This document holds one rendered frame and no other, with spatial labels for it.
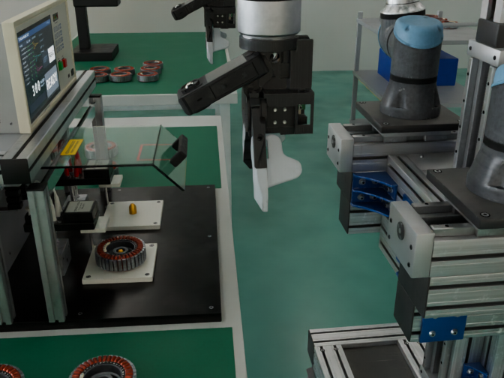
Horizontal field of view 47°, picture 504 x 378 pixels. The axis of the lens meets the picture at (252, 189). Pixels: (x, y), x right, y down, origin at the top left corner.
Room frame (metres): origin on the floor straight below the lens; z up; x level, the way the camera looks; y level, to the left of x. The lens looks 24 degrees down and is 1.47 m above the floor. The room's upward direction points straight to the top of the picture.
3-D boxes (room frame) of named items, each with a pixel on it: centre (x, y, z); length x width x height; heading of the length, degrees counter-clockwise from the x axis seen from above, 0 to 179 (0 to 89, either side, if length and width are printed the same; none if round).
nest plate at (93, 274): (1.14, 0.30, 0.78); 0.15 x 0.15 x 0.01; 4
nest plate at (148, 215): (1.38, 0.31, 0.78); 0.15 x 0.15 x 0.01; 4
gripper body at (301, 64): (0.71, -0.03, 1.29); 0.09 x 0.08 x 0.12; 97
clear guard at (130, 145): (1.13, 0.30, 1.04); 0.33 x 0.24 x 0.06; 94
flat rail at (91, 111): (1.25, 0.40, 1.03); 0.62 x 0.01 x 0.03; 4
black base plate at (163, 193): (1.26, 0.32, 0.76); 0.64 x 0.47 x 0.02; 4
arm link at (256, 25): (0.71, -0.02, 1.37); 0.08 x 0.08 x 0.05
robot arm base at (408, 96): (1.46, -0.41, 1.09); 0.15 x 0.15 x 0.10
